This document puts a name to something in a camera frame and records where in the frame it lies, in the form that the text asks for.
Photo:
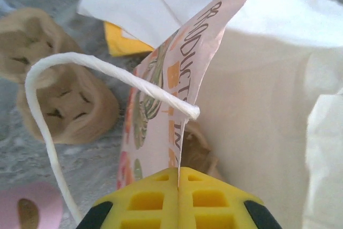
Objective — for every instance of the stack of pulp cup carriers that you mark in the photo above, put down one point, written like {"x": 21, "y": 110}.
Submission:
{"x": 80, "y": 111}

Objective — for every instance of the pink tin holder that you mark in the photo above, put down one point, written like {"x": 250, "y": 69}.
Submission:
{"x": 45, "y": 205}

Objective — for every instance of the yellow paper packet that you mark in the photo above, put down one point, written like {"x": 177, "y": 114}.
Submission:
{"x": 120, "y": 44}

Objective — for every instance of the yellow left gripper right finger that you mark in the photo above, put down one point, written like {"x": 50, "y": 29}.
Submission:
{"x": 219, "y": 207}

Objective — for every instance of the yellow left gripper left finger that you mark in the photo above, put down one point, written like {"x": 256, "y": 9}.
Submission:
{"x": 139, "y": 207}

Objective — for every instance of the printed paper takeout bag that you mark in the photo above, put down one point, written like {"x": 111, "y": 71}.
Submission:
{"x": 254, "y": 92}

